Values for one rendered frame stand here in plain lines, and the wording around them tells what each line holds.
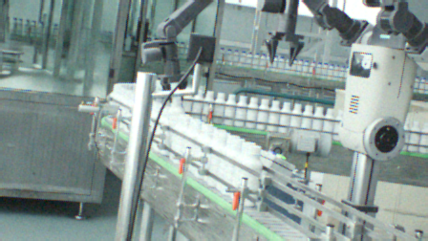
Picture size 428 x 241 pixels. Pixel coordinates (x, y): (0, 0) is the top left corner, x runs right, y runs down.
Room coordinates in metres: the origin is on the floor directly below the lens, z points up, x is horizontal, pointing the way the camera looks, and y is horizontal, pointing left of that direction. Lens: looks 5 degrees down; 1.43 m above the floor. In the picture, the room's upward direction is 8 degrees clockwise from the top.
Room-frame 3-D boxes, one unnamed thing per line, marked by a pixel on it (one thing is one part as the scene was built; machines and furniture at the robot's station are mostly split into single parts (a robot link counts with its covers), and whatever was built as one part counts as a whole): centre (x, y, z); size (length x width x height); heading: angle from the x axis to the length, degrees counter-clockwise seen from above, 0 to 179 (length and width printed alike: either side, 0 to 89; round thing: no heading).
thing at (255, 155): (2.21, -0.13, 1.08); 0.06 x 0.06 x 0.17
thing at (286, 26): (2.50, -0.19, 1.51); 0.10 x 0.07 x 0.07; 110
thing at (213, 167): (2.43, -0.04, 1.08); 0.06 x 0.06 x 0.17
